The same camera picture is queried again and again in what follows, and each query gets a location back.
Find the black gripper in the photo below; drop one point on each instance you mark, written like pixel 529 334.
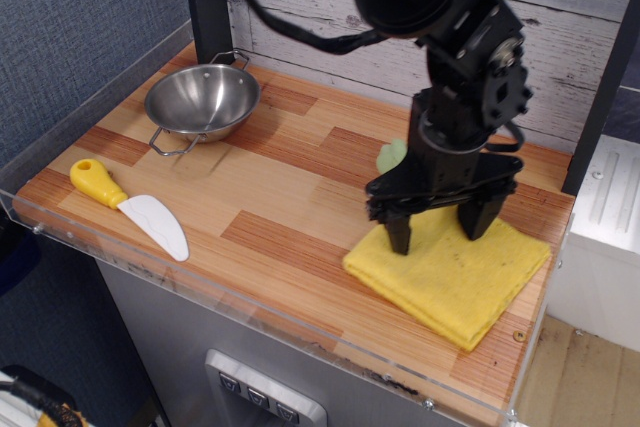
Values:
pixel 475 179

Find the yellow napkin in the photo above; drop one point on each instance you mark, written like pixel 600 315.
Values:
pixel 454 286

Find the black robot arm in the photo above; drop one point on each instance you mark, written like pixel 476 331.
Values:
pixel 462 140

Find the green toy vegetable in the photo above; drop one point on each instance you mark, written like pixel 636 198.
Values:
pixel 391 155

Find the white ridged cabinet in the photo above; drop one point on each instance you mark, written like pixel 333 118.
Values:
pixel 596 285

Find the clear acrylic table guard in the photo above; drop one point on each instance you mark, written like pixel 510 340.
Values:
pixel 268 216

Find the silver dispenser panel with buttons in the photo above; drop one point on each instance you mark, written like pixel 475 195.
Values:
pixel 263 392

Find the yellow object bottom left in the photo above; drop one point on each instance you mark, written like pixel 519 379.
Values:
pixel 61 419

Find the stainless steel bowl with handles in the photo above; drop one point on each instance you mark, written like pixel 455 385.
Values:
pixel 203 103

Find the yellow handled white plastic knife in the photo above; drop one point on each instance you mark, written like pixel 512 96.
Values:
pixel 91 177

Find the black vertical post left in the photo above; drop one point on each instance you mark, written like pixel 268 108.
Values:
pixel 211 28

